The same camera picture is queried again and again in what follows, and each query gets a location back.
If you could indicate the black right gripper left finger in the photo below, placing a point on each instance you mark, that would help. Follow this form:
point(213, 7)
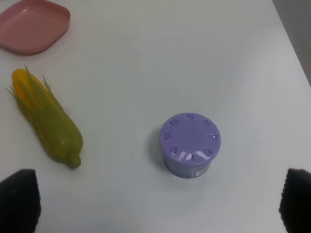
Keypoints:
point(20, 202)

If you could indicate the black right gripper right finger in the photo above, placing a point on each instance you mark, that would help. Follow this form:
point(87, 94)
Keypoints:
point(295, 204)

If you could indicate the pink square plate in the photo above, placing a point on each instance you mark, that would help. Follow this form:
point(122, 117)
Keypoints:
point(30, 27)

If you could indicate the purple lidded jar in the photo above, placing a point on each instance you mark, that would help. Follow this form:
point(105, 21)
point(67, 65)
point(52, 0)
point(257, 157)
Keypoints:
point(189, 142)

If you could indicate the toy corn cob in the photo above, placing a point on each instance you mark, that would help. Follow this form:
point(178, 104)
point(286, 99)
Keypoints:
point(58, 134)

